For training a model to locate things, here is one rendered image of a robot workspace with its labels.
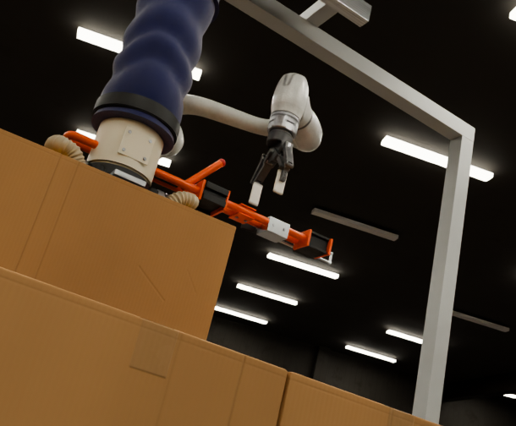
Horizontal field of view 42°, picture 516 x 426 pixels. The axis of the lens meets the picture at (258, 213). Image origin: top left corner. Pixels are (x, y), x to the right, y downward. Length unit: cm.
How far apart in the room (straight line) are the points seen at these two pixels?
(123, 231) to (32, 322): 73
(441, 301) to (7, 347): 401
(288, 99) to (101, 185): 74
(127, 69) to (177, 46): 15
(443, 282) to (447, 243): 28
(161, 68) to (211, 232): 46
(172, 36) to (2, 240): 72
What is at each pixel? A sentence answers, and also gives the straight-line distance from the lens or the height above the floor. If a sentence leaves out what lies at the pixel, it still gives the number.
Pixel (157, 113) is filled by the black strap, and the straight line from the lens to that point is 169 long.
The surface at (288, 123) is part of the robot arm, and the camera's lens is 199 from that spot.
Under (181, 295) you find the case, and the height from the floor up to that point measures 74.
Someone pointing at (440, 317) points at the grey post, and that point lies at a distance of 459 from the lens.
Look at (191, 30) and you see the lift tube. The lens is 185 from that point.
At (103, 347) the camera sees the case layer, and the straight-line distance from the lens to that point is 79.
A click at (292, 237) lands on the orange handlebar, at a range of 190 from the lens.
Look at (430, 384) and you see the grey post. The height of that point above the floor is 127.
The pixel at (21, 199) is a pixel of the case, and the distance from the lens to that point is 144.
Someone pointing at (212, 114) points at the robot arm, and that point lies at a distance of 220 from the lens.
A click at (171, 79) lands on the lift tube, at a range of 176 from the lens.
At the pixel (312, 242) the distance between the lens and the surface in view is 192.
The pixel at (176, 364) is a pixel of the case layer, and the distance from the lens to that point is 82.
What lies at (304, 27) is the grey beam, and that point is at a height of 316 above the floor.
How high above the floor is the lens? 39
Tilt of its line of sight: 22 degrees up
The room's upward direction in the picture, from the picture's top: 14 degrees clockwise
